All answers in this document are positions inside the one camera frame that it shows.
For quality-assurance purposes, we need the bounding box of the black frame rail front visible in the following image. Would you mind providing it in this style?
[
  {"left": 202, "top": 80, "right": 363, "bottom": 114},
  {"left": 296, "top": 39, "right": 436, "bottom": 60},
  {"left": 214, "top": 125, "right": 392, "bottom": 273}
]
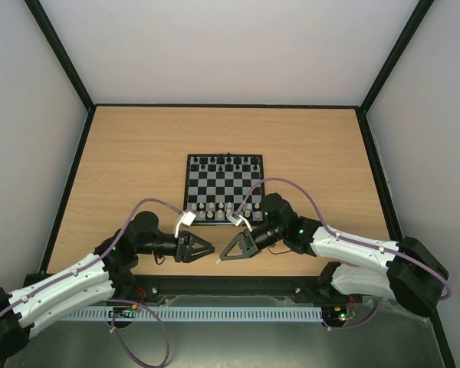
[{"left": 22, "top": 274, "right": 430, "bottom": 304}]

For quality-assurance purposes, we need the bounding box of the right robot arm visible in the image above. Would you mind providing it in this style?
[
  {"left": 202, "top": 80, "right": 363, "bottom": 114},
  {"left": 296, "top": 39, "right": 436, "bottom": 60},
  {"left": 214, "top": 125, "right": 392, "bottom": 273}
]
[{"left": 219, "top": 193, "right": 449, "bottom": 317}]

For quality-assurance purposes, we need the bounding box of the left electronics board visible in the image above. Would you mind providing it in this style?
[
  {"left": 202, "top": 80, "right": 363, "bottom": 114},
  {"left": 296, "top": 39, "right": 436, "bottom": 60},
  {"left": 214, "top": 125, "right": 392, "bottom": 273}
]
[{"left": 108, "top": 304, "right": 143, "bottom": 319}]

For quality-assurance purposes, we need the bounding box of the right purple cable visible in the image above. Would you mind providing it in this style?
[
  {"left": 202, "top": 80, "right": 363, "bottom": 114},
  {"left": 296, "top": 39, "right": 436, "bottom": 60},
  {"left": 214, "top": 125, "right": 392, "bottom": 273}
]
[{"left": 234, "top": 177, "right": 453, "bottom": 333}]

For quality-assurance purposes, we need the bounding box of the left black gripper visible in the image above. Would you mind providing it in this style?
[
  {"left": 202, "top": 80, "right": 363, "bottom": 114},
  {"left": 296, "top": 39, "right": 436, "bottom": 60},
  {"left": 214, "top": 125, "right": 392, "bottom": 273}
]
[{"left": 138, "top": 229, "right": 215, "bottom": 262}]

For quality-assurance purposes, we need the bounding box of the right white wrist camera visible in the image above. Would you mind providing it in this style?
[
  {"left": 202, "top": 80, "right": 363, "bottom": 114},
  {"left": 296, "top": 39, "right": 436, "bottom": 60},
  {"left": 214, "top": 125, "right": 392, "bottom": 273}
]
[{"left": 226, "top": 212, "right": 252, "bottom": 232}]

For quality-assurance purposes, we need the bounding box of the black and grey chessboard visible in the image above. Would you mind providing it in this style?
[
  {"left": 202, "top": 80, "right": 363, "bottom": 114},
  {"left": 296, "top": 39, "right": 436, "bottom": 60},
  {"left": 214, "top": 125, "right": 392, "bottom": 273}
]
[{"left": 183, "top": 161, "right": 265, "bottom": 226}]

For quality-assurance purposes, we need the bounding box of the right electronics board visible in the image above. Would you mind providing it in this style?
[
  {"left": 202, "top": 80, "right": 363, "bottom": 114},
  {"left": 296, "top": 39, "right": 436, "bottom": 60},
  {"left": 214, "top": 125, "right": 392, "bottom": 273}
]
[{"left": 322, "top": 304, "right": 358, "bottom": 321}]

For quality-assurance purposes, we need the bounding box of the purple cable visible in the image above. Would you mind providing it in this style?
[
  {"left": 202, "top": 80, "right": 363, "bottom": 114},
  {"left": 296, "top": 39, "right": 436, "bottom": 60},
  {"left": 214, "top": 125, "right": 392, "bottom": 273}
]
[
  {"left": 0, "top": 197, "right": 172, "bottom": 367},
  {"left": 234, "top": 177, "right": 453, "bottom": 333}
]

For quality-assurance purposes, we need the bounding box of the black pieces row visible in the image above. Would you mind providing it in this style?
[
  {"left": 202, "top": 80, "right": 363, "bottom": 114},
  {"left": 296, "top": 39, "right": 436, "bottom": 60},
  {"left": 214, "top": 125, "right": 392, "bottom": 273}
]
[{"left": 187, "top": 153, "right": 263, "bottom": 173}]

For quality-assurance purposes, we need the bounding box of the white slotted cable duct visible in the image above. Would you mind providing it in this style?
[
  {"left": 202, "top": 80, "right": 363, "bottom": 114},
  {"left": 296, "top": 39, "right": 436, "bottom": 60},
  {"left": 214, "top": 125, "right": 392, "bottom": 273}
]
[{"left": 63, "top": 306, "right": 323, "bottom": 323}]

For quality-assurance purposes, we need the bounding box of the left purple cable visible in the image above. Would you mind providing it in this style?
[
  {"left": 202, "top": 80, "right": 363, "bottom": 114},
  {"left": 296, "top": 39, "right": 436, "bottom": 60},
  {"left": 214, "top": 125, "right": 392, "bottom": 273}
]
[{"left": 0, "top": 197, "right": 172, "bottom": 367}]

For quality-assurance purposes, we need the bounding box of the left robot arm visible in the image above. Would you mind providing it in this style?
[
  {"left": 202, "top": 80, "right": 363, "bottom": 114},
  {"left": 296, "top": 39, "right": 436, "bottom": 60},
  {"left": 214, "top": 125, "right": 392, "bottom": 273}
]
[{"left": 0, "top": 211, "right": 215, "bottom": 361}]

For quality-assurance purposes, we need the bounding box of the electronics board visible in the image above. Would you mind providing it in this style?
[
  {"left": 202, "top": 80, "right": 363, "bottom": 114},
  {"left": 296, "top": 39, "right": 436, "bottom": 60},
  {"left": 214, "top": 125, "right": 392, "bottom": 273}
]
[
  {"left": 108, "top": 304, "right": 143, "bottom": 319},
  {"left": 322, "top": 304, "right": 358, "bottom": 321}
]

